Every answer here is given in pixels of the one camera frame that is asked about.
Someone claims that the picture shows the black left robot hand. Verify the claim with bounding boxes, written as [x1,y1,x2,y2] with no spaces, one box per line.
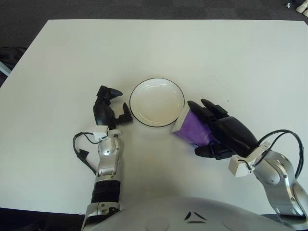
[93,85,133,128]

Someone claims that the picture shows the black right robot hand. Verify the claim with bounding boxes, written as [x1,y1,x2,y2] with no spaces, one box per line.
[187,98,259,161]

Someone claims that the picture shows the purple tissue paper pack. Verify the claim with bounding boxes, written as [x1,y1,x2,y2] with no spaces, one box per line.
[170,107,217,149]

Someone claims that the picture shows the white plate black rim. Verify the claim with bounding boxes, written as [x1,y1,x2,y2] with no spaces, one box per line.
[129,77,186,128]

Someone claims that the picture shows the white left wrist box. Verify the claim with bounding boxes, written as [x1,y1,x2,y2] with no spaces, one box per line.
[92,125,109,144]

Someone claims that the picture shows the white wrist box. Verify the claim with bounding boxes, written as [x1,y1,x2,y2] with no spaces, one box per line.
[92,125,109,144]
[228,141,270,178]

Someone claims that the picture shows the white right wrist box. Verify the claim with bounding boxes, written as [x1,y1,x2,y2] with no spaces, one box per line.
[228,141,270,178]

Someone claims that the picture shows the grey robot torso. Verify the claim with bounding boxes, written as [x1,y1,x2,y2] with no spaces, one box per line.
[93,196,289,231]

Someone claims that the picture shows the grey white furniture edge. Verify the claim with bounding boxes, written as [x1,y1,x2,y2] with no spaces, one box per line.
[0,61,12,76]

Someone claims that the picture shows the black bag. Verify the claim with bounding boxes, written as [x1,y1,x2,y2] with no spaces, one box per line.
[0,47,27,70]

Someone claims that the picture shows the white shoe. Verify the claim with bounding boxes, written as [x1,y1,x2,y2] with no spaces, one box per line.
[296,2,308,14]

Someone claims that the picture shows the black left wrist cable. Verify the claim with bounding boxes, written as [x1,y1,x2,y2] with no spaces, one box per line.
[73,132,97,175]

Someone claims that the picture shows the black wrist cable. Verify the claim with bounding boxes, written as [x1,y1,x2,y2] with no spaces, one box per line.
[255,129,304,180]
[73,132,97,175]

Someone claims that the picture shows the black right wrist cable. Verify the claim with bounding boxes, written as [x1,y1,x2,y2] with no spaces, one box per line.
[255,129,304,180]

